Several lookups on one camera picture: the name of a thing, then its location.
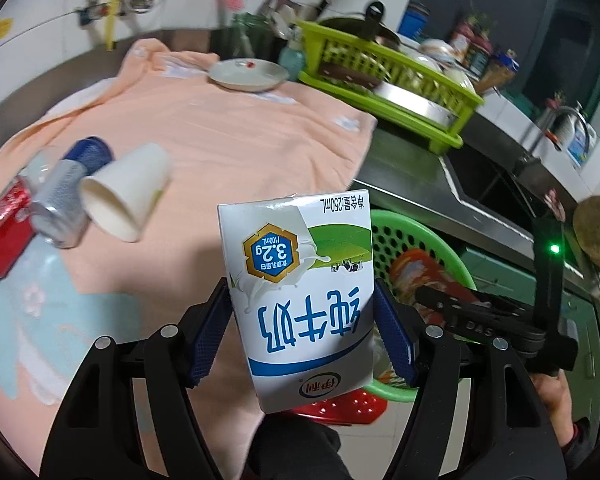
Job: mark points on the red-labelled jar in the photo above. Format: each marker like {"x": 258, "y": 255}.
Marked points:
{"x": 472, "y": 45}

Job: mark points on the white paper cup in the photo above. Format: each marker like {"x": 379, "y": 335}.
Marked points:
{"x": 130, "y": 180}

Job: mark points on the white bowl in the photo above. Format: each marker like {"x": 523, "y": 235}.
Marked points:
{"x": 461, "y": 80}
{"x": 437, "y": 50}

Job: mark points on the white plate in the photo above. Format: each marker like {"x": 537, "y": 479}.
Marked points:
{"x": 245, "y": 75}

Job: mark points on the dark cloth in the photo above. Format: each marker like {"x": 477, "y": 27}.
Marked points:
{"x": 295, "y": 450}

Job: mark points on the white detergent bottle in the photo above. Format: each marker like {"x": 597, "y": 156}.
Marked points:
{"x": 580, "y": 145}

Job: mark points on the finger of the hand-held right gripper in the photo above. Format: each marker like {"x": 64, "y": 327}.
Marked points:
{"x": 510, "y": 304}
{"x": 460, "y": 317}

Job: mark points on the lime green dish rack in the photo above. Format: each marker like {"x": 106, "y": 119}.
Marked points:
{"x": 330, "y": 45}

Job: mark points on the teal plastic bottle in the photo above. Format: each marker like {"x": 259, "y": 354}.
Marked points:
{"x": 291, "y": 59}

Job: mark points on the black pan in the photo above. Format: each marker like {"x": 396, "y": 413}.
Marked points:
{"x": 360, "y": 27}

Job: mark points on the yellow gas pipe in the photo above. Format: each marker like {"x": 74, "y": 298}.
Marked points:
{"x": 116, "y": 0}

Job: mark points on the steel faucet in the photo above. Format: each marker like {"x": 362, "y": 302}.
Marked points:
{"x": 555, "y": 115}

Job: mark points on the white milk carton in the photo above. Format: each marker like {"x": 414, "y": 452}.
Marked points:
{"x": 290, "y": 285}

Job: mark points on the red plastic stool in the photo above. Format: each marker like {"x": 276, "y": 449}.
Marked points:
{"x": 345, "y": 406}

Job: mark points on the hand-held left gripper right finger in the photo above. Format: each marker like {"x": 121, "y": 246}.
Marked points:
{"x": 395, "y": 341}

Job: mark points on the red cola can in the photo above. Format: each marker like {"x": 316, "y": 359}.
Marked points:
{"x": 5, "y": 230}

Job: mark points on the steel cleaver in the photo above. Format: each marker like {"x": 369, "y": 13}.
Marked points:
{"x": 415, "y": 102}

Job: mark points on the green glass jar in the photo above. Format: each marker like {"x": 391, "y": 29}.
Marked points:
{"x": 250, "y": 35}

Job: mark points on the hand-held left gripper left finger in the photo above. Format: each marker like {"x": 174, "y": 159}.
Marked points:
{"x": 207, "y": 341}

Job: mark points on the green perforated plastic basket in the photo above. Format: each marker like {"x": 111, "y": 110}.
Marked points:
{"x": 411, "y": 225}

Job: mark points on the steel sink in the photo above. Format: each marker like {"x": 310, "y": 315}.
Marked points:
{"x": 485, "y": 185}

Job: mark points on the person's right hand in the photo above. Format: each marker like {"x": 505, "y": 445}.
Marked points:
{"x": 555, "y": 405}

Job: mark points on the peach towel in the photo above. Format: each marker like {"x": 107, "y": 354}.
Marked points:
{"x": 220, "y": 150}

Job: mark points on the silver drink can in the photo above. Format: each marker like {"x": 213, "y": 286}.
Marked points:
{"x": 62, "y": 202}

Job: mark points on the person's right forearm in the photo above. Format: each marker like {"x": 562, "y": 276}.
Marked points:
{"x": 587, "y": 452}

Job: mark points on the blue jar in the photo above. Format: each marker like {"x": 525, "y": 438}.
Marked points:
{"x": 414, "y": 22}

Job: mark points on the brown round pad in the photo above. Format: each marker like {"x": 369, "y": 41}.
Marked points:
{"x": 597, "y": 230}

